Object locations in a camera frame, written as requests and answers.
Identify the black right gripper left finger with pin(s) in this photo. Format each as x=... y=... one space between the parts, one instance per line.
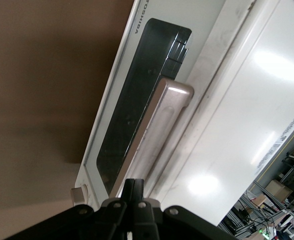
x=117 y=220

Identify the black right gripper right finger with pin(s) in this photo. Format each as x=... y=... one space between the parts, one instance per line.
x=147 y=220

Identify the white round oven knob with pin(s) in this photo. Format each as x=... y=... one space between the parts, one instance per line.
x=79 y=195

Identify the white toaster oven body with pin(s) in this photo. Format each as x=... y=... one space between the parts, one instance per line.
x=249 y=100

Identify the brown cardboard box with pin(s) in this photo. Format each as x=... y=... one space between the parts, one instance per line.
x=279 y=190

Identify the aluminium shelf rack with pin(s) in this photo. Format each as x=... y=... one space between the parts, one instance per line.
x=292 y=215

